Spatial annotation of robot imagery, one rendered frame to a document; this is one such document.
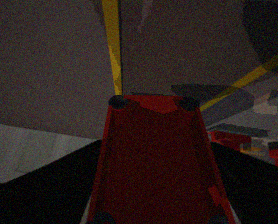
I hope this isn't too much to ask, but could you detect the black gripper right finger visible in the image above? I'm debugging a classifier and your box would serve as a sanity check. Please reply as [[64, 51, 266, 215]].
[[210, 142, 278, 224]]

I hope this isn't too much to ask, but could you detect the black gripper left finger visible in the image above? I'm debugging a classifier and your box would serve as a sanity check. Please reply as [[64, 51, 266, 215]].
[[0, 140, 102, 224]]

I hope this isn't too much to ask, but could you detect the yellow flat bar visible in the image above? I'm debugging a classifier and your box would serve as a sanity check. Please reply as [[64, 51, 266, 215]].
[[102, 0, 278, 111]]

